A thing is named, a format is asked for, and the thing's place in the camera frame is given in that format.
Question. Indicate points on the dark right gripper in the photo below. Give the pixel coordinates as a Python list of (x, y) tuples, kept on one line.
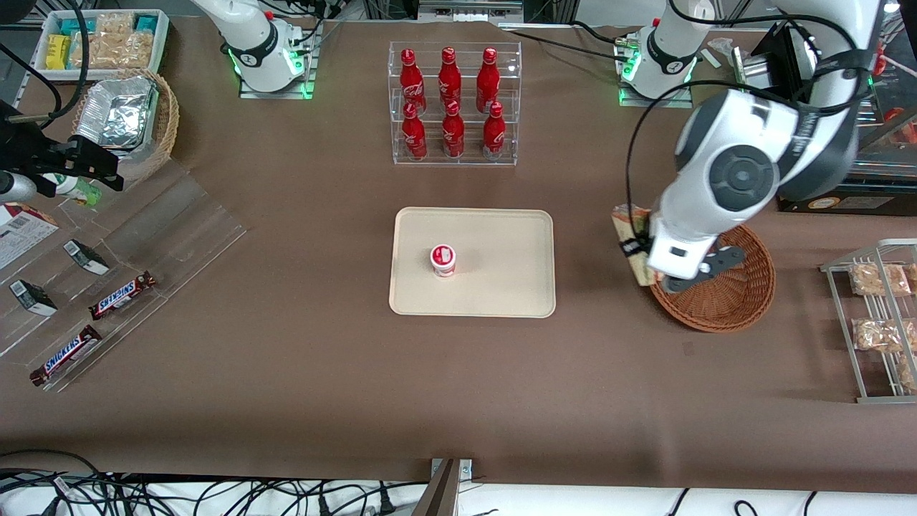
[(29, 152)]

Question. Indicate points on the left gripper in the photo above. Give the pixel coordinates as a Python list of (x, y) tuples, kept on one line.
[(644, 242)]

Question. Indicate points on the triangular sandwich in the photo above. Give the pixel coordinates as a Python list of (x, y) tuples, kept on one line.
[(627, 226)]

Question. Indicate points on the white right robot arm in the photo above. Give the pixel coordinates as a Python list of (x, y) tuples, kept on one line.
[(254, 43)]

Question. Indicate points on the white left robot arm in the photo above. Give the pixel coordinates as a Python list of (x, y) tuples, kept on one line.
[(738, 143)]

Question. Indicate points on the tan wicker basket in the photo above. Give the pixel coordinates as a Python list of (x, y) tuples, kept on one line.
[(166, 129)]

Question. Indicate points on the brown wicker basket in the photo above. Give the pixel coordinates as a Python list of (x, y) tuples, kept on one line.
[(745, 301)]

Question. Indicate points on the beige plastic tray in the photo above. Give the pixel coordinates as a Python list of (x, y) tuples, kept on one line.
[(501, 236)]

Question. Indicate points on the green white small bottle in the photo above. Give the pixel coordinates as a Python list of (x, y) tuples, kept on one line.
[(75, 190)]

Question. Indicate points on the silver foil container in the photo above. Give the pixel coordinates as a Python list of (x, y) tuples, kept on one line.
[(114, 115)]

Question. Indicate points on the small black white box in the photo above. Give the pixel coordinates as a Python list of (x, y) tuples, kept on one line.
[(33, 297), (86, 256)]

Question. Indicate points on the white red barcode carton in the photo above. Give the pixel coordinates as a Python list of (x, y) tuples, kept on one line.
[(21, 236)]

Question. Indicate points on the clear acrylic display stand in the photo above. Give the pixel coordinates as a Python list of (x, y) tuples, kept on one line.
[(179, 229)]

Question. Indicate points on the clear cracker bag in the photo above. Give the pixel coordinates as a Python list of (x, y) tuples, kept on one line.
[(114, 24), (92, 51), (135, 49)]

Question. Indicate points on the yellow snack pack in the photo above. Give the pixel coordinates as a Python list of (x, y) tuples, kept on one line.
[(57, 51)]

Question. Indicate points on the brown snickers bar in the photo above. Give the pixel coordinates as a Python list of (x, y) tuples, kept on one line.
[(66, 355), (122, 295)]

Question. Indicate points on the teal snack pack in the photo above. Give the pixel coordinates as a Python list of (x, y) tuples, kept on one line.
[(146, 24), (77, 26)]

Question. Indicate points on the white plastic bin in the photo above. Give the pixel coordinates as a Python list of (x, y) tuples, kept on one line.
[(163, 43)]

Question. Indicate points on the red cola bottle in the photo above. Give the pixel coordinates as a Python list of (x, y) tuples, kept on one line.
[(488, 75), (414, 136), (453, 135), (494, 136), (449, 75), (410, 75)]

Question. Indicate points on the clear acrylic bottle rack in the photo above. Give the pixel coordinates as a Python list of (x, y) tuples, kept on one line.
[(469, 156)]

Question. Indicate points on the red white yogurt cup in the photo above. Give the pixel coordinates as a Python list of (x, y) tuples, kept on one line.
[(443, 259)]

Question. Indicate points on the silver metal block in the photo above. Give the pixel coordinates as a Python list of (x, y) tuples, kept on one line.
[(752, 72)]

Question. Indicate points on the clear plastic wrapper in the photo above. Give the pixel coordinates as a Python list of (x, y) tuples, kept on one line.
[(722, 46)]

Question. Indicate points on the brown table cover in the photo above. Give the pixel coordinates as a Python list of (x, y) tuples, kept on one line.
[(458, 387)]

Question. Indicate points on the black food warmer appliance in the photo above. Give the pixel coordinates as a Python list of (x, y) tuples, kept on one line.
[(860, 202)]

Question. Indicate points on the clear fried snack bag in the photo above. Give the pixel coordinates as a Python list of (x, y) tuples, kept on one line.
[(908, 373), (877, 335), (880, 279)]

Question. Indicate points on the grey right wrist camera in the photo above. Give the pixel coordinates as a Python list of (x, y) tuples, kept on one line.
[(14, 188)]

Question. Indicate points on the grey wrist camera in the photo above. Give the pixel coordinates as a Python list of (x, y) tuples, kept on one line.
[(14, 188), (716, 261)]

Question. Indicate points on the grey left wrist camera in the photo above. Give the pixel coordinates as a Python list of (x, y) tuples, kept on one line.
[(716, 261)]

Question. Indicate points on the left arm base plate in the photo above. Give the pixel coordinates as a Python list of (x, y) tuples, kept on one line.
[(655, 102)]

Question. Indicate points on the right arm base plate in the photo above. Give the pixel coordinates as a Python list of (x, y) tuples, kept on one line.
[(309, 72)]

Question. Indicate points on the silver metal bracket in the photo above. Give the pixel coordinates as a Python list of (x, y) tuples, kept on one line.
[(466, 469)]

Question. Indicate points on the aluminium frame structure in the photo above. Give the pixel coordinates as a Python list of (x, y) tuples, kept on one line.
[(469, 8)]

